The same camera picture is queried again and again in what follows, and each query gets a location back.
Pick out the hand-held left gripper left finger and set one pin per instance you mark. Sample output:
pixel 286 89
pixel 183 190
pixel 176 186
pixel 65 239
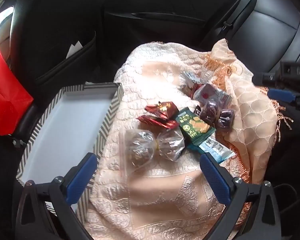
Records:
pixel 81 177

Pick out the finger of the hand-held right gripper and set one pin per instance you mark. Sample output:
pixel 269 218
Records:
pixel 266 78
pixel 281 95

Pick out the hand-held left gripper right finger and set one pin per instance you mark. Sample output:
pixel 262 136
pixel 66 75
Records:
pixel 215 177

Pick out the blue white snack packet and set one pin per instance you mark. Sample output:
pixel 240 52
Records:
pixel 215 151

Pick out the green cracker packet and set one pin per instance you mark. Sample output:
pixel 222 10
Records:
pixel 193 127

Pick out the striped white cardboard box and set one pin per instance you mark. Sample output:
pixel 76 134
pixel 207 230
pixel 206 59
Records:
pixel 65 125

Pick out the white purple snack packet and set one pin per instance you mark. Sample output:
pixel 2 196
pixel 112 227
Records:
pixel 210 93

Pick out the clear red dates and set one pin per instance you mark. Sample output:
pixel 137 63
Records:
pixel 210 112

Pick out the clear bag of walnuts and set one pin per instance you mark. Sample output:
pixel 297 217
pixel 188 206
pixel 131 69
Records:
pixel 142 145

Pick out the red star candy packet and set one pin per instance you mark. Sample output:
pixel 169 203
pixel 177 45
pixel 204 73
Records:
pixel 162 108
pixel 157 122

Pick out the black leather rear backrest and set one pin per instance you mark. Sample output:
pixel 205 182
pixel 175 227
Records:
pixel 270 25

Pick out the black seat belt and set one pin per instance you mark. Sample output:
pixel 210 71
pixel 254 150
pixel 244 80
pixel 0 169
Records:
pixel 230 25

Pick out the peach fringed cloth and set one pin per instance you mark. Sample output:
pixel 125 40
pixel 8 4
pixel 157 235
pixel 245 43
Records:
pixel 152 200

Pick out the red fabric bag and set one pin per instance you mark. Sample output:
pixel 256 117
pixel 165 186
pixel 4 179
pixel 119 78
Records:
pixel 5 92

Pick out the black car door panel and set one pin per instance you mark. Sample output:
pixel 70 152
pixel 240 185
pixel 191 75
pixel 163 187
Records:
pixel 165 10

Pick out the white paper in seat pocket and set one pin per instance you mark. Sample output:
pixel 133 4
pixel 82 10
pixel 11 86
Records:
pixel 75 48

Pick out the black leather car seat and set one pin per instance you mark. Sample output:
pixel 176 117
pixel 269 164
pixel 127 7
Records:
pixel 55 17

